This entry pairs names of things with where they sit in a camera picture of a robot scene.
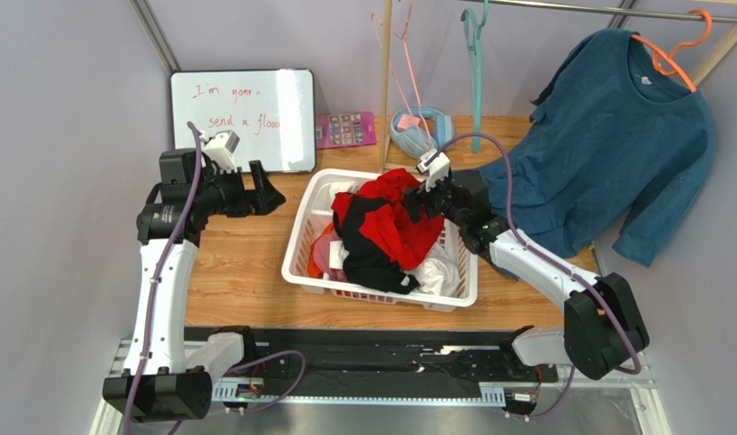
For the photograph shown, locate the white whiteboard with red writing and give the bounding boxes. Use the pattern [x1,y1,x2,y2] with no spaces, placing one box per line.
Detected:
[170,68,316,173]

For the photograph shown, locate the pink cube power adapter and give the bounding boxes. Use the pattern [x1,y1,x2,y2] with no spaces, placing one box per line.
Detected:
[395,113,420,132]

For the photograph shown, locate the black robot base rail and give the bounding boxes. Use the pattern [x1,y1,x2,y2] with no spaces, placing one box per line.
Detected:
[236,328,566,401]

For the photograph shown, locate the metal clothes rail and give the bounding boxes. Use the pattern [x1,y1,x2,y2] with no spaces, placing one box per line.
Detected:
[487,0,704,22]

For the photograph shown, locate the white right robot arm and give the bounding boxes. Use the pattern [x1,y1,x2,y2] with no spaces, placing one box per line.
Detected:
[402,170,650,380]

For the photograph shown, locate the white plastic laundry basket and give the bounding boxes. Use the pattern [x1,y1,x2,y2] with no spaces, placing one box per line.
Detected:
[282,169,478,312]

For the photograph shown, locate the teal plastic hanger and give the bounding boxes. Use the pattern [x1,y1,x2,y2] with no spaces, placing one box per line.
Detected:
[461,1,490,132]

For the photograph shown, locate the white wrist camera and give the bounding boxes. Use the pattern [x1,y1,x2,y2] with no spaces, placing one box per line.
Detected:
[199,130,240,171]
[416,149,451,191]

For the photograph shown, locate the blue long sleeve shirt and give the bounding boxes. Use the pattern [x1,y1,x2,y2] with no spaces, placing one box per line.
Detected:
[478,29,715,267]

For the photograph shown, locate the red t shirt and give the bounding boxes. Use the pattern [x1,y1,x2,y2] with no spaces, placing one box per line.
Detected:
[331,169,444,271]

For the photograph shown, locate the black garment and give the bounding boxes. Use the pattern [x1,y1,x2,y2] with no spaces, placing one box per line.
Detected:
[332,192,421,295]

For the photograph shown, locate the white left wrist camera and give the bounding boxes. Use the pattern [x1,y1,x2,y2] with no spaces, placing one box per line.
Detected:
[199,130,240,171]

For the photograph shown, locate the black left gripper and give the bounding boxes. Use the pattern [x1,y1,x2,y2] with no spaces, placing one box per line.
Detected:
[193,160,285,218]

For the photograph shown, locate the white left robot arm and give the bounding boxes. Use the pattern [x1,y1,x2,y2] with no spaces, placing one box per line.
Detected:
[102,149,286,423]

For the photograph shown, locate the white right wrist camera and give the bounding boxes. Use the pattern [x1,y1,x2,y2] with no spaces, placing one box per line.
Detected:
[416,149,451,191]

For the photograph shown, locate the light blue headphones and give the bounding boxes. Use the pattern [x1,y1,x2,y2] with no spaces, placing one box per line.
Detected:
[391,105,454,159]

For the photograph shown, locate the white garment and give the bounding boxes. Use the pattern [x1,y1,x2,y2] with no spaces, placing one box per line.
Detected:
[411,244,461,297]

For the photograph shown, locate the pink wire hanger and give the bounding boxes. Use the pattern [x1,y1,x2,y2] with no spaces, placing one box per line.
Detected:
[370,1,423,136]

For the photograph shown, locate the orange hanger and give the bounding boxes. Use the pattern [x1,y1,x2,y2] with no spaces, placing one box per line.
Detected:
[631,8,713,93]

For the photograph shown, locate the orange pink garment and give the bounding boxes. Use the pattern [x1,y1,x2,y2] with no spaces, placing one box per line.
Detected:
[306,224,349,282]

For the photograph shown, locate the aluminium corner profile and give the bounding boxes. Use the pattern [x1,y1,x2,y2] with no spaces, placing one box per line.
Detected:
[130,0,181,74]

